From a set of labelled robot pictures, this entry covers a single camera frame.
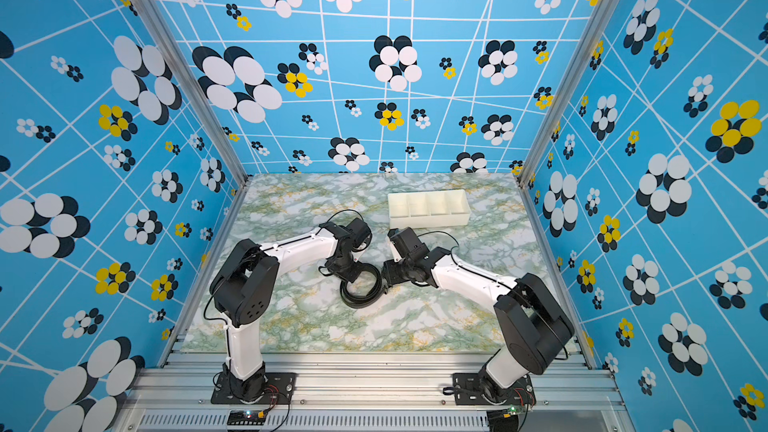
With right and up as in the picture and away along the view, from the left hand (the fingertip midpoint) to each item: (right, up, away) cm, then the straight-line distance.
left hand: (354, 274), depth 93 cm
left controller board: (-24, -30, -21) cm, 44 cm away
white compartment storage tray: (+25, +21, +13) cm, 35 cm away
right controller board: (+39, -29, -22) cm, 54 cm away
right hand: (+12, +3, -5) cm, 13 cm away
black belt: (+6, -5, -6) cm, 10 cm away
